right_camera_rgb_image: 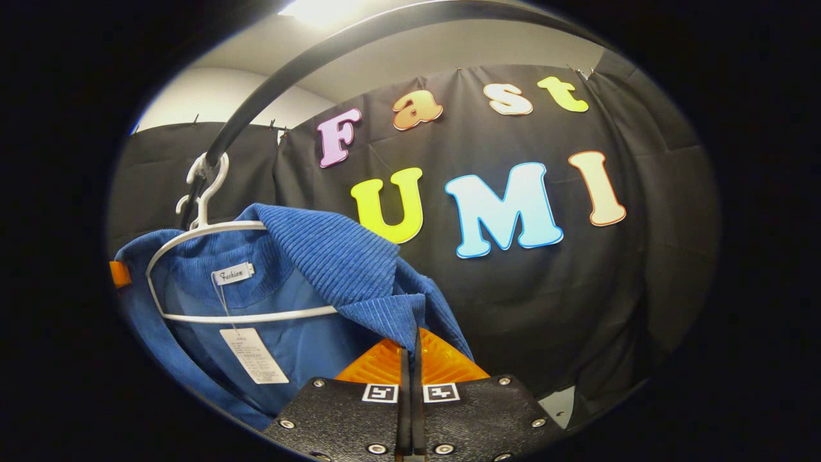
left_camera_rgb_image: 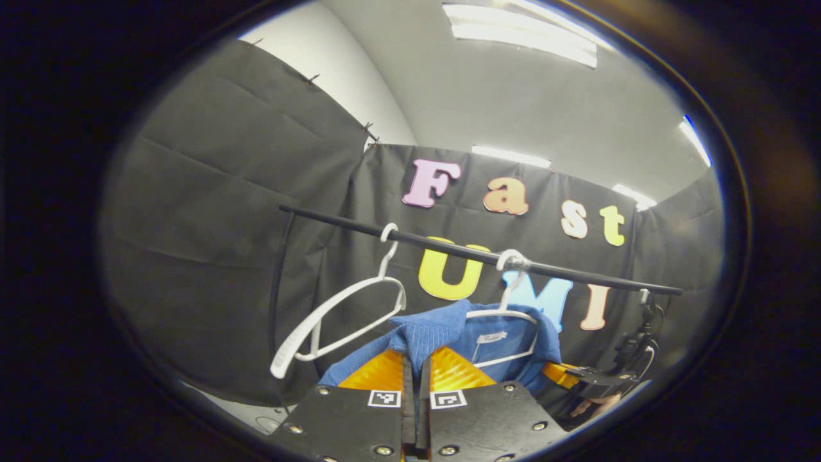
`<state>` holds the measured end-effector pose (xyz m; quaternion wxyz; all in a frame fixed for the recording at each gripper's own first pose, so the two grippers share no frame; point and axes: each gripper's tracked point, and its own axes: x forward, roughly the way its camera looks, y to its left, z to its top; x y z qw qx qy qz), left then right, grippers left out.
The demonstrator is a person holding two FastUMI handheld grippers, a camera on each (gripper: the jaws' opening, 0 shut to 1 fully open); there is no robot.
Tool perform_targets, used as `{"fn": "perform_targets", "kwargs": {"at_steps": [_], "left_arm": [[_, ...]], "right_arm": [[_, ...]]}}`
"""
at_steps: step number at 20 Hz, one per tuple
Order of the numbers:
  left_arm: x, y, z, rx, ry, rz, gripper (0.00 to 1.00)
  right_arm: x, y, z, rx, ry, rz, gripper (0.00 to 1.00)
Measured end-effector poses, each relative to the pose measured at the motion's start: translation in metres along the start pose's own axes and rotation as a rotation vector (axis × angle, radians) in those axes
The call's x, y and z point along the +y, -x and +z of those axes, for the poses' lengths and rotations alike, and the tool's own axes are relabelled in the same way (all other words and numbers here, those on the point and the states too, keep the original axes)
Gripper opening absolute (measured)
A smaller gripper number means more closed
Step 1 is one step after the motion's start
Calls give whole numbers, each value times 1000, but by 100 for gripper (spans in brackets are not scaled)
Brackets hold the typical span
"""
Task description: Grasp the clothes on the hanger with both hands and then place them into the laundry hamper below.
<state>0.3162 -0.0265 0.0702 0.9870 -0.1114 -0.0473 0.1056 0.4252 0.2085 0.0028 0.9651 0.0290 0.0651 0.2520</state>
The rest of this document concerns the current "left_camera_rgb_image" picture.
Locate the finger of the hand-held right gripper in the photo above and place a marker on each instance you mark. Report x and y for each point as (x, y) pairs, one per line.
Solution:
(596, 378)

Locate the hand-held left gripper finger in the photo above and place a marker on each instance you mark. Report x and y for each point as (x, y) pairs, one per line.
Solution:
(408, 410)
(424, 410)

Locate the white plastic hanger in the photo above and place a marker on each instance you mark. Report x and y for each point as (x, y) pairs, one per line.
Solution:
(280, 366)
(503, 312)

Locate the black metal clothes rack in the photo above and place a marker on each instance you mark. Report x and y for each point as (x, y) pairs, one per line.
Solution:
(449, 245)

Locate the ceiling light panel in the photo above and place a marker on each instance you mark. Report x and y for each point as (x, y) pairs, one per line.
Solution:
(510, 156)
(519, 32)
(635, 196)

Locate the black backdrop cloth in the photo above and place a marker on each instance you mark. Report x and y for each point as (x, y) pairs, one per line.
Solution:
(211, 224)

